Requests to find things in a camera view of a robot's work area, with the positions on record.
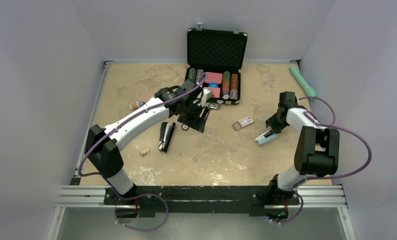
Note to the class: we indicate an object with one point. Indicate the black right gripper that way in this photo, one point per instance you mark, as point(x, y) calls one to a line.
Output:
point(276, 128)

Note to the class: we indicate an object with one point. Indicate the small beige staple strip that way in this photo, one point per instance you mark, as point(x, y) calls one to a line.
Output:
point(144, 152)

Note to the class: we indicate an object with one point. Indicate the pink card deck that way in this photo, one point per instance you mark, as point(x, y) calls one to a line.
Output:
point(214, 77)

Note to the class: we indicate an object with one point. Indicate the aluminium frame rail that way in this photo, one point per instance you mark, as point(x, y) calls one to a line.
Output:
point(225, 157)

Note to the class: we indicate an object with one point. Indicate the black stapler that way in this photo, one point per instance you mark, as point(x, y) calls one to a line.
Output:
point(165, 135)

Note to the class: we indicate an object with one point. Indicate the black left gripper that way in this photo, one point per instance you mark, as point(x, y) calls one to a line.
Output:
point(198, 125)

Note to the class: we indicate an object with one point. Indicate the teal green cylinder tool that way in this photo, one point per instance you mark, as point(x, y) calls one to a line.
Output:
point(308, 90)

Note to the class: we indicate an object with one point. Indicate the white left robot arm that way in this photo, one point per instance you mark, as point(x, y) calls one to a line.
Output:
point(104, 144)

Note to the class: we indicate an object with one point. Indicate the small toy bottle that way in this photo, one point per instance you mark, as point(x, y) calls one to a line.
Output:
point(136, 105)

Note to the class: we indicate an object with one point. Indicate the light blue stapler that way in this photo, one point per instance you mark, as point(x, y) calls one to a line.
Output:
point(266, 137)

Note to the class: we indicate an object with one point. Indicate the black poker chip case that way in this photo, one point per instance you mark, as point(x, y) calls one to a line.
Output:
point(217, 51)

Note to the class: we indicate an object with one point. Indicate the staple box red white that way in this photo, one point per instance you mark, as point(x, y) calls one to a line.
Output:
point(242, 123)

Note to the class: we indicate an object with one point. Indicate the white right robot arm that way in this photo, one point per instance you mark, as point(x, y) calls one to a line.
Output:
point(317, 150)

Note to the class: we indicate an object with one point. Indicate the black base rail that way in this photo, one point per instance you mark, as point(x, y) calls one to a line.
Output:
point(253, 200)

